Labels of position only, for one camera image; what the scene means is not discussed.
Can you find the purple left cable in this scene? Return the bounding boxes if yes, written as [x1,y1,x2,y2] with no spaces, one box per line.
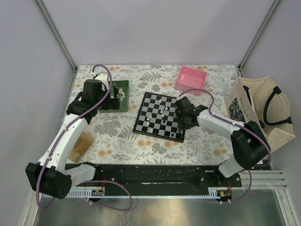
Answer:
[36,64,134,211]

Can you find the brown cardboard box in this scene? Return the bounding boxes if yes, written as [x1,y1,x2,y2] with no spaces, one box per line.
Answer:
[69,132,94,163]

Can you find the black white chess board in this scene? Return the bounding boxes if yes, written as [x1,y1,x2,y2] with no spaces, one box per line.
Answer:
[133,92,185,143]

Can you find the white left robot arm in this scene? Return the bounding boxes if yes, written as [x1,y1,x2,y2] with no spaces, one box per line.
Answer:
[25,79,112,199]

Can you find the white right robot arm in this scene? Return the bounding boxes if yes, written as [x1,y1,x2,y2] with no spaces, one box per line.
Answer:
[175,97,271,186]

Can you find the green plastic tray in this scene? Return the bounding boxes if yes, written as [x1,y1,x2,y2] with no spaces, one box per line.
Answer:
[98,80,129,113]

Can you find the cream canvas tote bag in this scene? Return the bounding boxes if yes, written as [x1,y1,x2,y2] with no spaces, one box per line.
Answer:
[226,77,295,152]

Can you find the floral table cloth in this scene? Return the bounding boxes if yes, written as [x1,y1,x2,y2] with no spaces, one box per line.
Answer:
[67,65,239,165]

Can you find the pink plastic tray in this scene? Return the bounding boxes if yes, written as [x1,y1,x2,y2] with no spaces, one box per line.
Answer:
[174,66,207,92]

